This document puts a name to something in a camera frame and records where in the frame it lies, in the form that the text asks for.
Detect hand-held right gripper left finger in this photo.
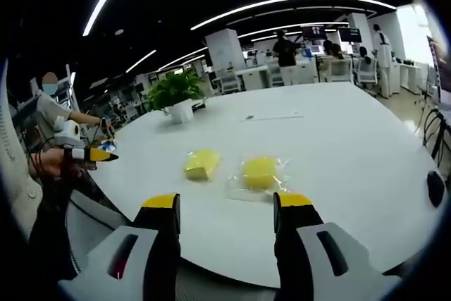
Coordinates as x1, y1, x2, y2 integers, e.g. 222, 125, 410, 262
58, 192, 183, 301

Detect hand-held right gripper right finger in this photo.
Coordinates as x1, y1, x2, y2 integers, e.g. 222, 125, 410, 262
273, 190, 402, 301

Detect round yellow silicone block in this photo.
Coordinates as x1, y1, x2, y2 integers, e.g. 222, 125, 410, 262
242, 155, 280, 190

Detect square yellow silicone block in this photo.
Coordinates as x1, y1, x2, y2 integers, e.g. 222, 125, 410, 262
183, 149, 222, 183

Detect person's left hand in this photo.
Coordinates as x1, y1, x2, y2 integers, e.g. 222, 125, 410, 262
30, 148, 73, 179

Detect blue white packet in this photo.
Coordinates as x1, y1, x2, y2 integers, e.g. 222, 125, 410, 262
97, 140, 119, 153

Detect white garment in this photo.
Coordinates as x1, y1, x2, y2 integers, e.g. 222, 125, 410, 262
0, 103, 45, 242

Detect yellow sponge in plastic right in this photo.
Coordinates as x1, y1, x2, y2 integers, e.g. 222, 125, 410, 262
224, 154, 294, 204

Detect green potted plant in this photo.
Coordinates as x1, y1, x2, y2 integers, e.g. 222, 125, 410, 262
145, 69, 208, 125

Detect black computer mouse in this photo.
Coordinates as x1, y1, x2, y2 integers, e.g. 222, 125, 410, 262
426, 170, 446, 209

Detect grey mesh office chair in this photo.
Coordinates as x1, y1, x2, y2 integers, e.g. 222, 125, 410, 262
217, 69, 241, 94

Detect white pillar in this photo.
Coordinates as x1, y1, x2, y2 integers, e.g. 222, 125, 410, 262
205, 28, 241, 73

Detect black cables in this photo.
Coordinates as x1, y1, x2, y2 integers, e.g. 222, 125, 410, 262
421, 105, 451, 170

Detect wall monitor screen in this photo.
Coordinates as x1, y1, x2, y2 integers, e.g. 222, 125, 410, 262
301, 25, 326, 39
338, 27, 364, 43

